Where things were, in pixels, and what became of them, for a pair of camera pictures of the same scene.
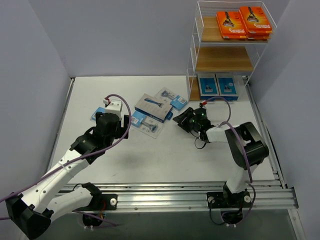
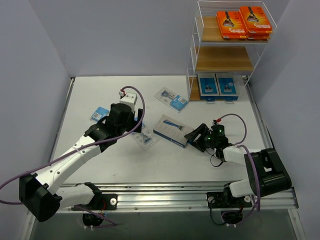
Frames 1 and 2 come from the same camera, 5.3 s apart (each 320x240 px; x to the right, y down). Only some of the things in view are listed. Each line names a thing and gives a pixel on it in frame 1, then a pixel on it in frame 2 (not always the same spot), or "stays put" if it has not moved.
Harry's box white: (153, 108) → (172, 130)
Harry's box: (227, 86) stays put
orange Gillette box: (231, 25) stays put
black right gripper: (188, 120) → (201, 137)
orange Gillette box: (255, 21) stays put
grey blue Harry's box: (208, 87) stays put
